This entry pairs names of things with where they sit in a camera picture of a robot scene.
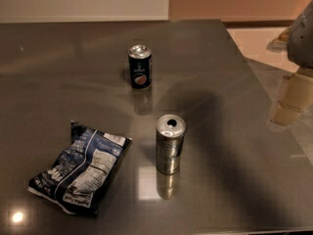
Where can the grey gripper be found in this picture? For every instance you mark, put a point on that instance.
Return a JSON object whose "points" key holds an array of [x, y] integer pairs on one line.
{"points": [[302, 39]]}

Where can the black pepsi can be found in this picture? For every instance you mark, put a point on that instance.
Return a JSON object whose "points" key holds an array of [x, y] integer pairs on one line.
{"points": [[140, 66]]}

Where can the tall silver drink can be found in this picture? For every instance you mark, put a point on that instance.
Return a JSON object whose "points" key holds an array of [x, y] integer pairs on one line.
{"points": [[170, 133]]}

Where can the blue chip bag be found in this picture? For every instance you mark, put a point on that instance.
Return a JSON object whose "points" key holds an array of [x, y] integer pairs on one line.
{"points": [[77, 178]]}

